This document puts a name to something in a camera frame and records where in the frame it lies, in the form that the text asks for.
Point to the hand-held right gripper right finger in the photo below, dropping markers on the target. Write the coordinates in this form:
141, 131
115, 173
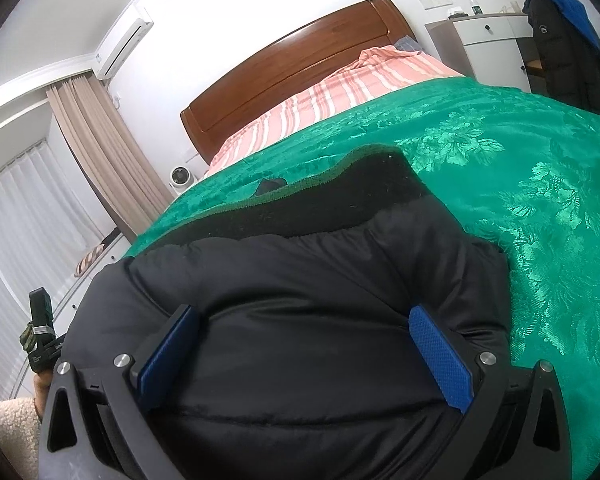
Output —
442, 365

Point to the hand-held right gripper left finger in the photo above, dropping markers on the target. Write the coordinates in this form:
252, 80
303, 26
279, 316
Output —
167, 355

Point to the black puffer jacket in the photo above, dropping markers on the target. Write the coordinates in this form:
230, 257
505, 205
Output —
290, 300

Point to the person's left forearm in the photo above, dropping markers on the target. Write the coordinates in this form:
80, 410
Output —
7, 430

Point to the white low cabinet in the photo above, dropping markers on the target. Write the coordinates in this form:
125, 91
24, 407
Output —
75, 285

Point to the striped cloth bundle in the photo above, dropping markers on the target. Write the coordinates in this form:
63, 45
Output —
91, 259

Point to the white sheer curtain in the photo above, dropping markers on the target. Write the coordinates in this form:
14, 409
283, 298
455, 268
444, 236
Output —
25, 240

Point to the small white round fan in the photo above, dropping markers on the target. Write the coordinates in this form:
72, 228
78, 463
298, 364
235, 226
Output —
180, 178

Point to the green patterned blanket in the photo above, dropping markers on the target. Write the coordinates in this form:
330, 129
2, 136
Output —
530, 200

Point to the beige curtain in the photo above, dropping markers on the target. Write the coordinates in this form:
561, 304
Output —
110, 160

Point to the white air conditioner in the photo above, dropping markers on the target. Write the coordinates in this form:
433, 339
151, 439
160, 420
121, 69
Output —
122, 50

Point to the brown wooden headboard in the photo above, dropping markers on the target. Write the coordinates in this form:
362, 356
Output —
280, 65

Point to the wooden chair seat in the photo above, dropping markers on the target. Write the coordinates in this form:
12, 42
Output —
533, 66

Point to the dark jacket on chair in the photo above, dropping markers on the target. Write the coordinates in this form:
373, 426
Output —
565, 70

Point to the grey pillow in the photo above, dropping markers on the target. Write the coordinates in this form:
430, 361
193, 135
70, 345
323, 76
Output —
409, 44

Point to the white desk with drawer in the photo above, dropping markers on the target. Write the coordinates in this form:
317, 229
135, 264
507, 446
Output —
490, 40

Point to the small black desk item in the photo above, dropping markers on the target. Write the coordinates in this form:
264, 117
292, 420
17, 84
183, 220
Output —
458, 12

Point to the clear bottle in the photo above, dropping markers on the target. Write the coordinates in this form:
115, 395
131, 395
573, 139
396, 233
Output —
473, 5

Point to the blue garment on chair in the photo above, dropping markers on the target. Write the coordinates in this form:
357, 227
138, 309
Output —
575, 15

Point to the white wall socket plate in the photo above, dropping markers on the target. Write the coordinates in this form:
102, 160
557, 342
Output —
435, 1

